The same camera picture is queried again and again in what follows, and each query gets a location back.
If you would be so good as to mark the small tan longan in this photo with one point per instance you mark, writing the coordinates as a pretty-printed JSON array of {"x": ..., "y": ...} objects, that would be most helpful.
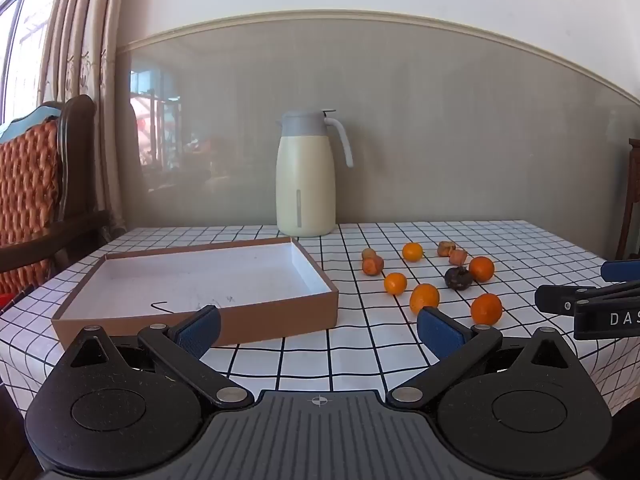
[{"x": 368, "y": 252}]

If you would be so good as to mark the black white checked tablecloth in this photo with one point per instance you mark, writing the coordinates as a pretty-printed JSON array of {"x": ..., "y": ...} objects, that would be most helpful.
[{"x": 525, "y": 250}]

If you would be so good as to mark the dark purple mangosteen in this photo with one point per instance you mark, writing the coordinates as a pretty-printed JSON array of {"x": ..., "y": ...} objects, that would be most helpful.
[{"x": 458, "y": 278}]

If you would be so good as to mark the orange tangerine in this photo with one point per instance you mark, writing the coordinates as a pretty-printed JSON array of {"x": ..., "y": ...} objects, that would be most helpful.
[
  {"x": 424, "y": 296},
  {"x": 481, "y": 268},
  {"x": 395, "y": 283},
  {"x": 486, "y": 309},
  {"x": 412, "y": 251}
]

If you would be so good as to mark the shallow brown cardboard box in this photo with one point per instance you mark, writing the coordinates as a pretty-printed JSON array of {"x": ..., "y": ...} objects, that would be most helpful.
[{"x": 200, "y": 280}]

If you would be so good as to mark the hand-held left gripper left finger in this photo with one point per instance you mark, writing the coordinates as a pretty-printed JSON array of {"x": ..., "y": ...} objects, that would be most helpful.
[{"x": 200, "y": 332}]

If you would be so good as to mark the wooden sofa with orange cushions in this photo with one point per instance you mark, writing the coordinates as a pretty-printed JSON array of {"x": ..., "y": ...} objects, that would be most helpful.
[{"x": 30, "y": 185}]

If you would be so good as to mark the beige embroidered curtain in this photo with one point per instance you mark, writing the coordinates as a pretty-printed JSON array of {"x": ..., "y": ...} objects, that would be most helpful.
[{"x": 82, "y": 60}]

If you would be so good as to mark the brown small fruit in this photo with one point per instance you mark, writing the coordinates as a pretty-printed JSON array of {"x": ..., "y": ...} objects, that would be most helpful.
[{"x": 373, "y": 266}]

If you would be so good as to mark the dark wooden chair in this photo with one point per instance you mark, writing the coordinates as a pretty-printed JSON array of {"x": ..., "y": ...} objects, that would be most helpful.
[{"x": 631, "y": 195}]

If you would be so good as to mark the window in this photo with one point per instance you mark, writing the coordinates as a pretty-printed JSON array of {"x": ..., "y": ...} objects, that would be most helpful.
[{"x": 20, "y": 35}]

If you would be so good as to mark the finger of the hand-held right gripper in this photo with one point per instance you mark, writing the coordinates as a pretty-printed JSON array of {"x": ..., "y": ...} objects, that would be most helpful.
[
  {"x": 555, "y": 300},
  {"x": 620, "y": 270}
]

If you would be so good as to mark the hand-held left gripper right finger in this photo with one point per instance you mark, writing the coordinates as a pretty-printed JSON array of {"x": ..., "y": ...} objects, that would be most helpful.
[{"x": 440, "y": 332}]

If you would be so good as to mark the cream thermos jug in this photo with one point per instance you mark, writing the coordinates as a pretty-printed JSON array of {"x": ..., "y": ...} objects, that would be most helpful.
[{"x": 305, "y": 185}]

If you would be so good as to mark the red cloth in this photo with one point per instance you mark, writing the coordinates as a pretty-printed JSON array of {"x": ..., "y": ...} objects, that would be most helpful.
[{"x": 7, "y": 302}]

